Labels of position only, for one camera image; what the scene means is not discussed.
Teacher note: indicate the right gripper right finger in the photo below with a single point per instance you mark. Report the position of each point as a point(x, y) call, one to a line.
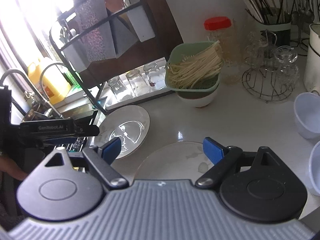
point(228, 160)

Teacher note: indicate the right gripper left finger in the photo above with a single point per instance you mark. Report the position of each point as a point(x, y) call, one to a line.
point(86, 169)

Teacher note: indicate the white leaf plate orange rim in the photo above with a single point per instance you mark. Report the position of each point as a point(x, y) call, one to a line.
point(180, 160)

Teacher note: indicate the pale blue plastic bowl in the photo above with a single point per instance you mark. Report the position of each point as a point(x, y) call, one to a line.
point(306, 110)

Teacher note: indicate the chrome kitchen faucet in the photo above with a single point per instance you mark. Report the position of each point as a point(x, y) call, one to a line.
point(43, 99)

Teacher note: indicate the left hand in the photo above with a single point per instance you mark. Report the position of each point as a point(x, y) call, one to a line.
point(11, 168)

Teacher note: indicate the orange detergent bottle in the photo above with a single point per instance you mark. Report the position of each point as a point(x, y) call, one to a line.
point(54, 83)

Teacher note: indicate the white bowl under colander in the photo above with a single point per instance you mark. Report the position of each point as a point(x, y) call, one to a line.
point(198, 99)

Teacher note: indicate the drinking glass left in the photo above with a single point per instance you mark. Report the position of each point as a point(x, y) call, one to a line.
point(117, 87)

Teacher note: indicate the drinking glass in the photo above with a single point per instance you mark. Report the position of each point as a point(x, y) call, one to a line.
point(137, 82)
point(117, 87)
point(154, 75)

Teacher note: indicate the drinking glass middle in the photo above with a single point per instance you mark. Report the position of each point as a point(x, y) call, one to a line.
point(137, 82)

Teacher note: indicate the white drip tray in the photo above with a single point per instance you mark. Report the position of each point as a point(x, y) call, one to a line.
point(112, 102)

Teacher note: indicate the drinking glass right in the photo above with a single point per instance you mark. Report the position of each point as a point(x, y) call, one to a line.
point(154, 75)

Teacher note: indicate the green colander with noodles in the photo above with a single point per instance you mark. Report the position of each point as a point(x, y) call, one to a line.
point(194, 67)

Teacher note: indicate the white electric cooking pot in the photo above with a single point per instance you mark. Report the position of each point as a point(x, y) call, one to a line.
point(311, 75)

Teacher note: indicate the red lid plastic jar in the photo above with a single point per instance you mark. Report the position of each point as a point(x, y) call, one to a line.
point(222, 29)

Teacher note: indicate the black dish rack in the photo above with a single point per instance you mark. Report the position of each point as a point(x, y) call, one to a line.
point(102, 39)

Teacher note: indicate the chopstick holder with chopsticks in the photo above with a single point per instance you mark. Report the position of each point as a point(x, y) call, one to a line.
point(274, 16)

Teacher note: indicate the wire glass holder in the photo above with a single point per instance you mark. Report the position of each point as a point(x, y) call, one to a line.
point(272, 71)

